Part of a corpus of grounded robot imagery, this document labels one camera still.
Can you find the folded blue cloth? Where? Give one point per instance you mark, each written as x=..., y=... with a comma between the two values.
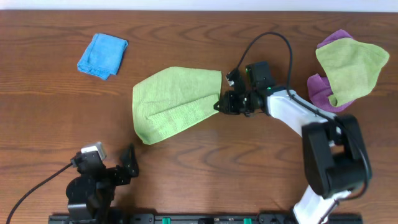
x=103, y=56

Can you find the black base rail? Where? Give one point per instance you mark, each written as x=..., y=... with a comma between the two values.
x=174, y=218

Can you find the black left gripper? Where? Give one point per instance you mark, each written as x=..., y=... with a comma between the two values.
x=132, y=165

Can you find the olive green cloth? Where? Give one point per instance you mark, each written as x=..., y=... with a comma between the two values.
x=351, y=67

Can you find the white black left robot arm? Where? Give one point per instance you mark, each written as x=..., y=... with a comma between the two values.
x=90, y=195

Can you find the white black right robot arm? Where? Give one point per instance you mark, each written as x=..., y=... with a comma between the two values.
x=335, y=160

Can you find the purple cloth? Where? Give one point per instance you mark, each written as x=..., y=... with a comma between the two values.
x=319, y=87

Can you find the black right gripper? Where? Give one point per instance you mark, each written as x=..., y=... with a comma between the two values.
x=228, y=98

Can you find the light green cloth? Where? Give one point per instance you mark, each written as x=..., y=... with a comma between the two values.
x=172, y=100

